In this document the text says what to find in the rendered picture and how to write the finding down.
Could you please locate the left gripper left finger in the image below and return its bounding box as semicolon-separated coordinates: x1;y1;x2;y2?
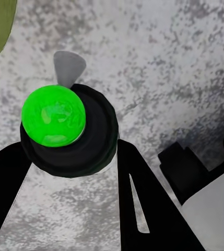
0;142;32;229

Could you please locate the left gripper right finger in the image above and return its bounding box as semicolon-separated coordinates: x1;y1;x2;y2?
117;139;207;251

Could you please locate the insectifuge atomizer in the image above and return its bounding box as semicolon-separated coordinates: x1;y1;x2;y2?
20;51;120;178

